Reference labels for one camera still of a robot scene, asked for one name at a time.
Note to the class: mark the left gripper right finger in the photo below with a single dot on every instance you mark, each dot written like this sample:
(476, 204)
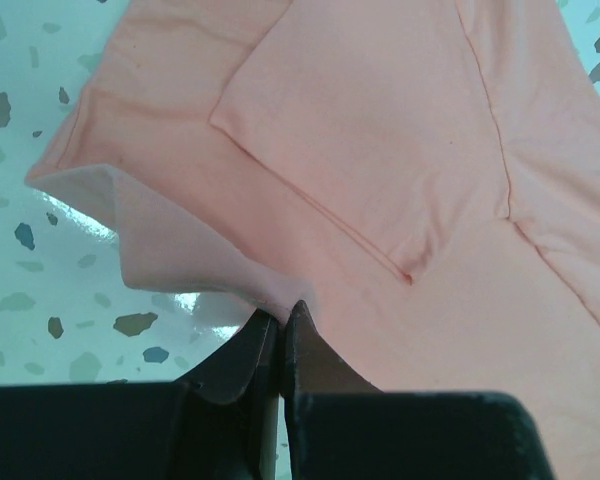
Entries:
(330, 410)

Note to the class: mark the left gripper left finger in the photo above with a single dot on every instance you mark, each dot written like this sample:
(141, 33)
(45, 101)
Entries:
(227, 420)

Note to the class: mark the salmon pink t shirt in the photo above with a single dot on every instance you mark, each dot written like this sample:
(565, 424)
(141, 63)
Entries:
(424, 174)

